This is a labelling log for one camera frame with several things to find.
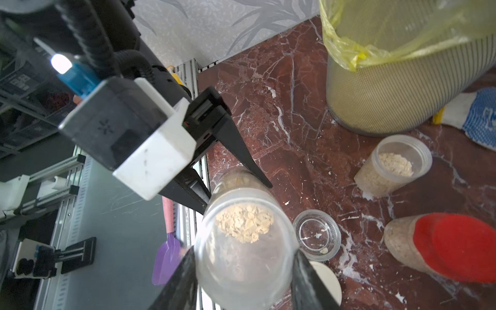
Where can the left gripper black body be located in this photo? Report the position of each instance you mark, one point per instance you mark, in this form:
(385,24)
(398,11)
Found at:
(204,113)

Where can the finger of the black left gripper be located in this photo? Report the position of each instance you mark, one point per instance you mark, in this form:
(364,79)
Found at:
(189,190)
(229,136)

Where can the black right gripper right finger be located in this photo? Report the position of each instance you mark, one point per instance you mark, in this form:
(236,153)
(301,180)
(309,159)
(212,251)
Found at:
(307,290)

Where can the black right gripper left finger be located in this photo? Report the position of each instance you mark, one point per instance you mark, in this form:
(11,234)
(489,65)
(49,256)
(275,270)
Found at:
(181,290)

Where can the clear oatmeal jar small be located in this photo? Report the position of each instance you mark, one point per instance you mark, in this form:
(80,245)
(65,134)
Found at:
(245,244)

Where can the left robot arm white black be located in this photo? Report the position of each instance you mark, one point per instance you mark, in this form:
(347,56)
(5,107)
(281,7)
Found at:
(83,43)

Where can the red lid oatmeal jar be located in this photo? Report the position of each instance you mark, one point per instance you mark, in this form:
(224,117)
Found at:
(458,247)

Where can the open clear oatmeal jar tall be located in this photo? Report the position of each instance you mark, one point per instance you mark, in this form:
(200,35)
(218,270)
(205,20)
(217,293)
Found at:
(397,161)

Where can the mesh trash bin yellow bag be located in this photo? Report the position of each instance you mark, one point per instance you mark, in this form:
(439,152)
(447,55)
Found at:
(393,64)

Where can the blue dotted work glove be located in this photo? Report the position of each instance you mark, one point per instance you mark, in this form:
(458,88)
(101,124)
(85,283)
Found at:
(474,114)

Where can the purple scoop pink handle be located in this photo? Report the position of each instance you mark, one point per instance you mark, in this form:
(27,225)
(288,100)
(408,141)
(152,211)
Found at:
(169,254)

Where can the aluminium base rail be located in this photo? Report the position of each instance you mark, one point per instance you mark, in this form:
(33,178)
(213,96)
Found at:
(129,232)

